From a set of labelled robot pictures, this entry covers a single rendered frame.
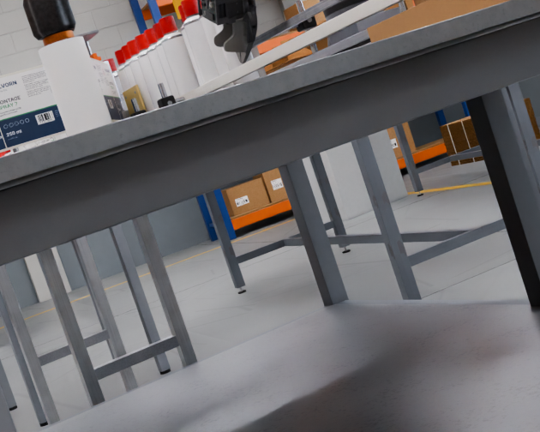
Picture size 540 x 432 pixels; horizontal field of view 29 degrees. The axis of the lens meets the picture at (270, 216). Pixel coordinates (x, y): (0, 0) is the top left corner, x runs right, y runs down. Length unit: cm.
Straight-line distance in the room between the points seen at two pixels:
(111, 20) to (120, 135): 928
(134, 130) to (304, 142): 18
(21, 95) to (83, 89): 24
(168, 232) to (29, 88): 786
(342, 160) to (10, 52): 362
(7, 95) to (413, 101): 127
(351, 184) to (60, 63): 584
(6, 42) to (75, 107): 798
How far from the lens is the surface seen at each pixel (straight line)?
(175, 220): 1001
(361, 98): 100
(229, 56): 199
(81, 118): 196
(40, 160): 84
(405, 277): 380
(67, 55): 198
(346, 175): 769
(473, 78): 108
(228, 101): 89
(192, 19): 208
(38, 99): 219
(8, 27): 997
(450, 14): 123
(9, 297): 391
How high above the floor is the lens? 78
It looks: 4 degrees down
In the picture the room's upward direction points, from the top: 19 degrees counter-clockwise
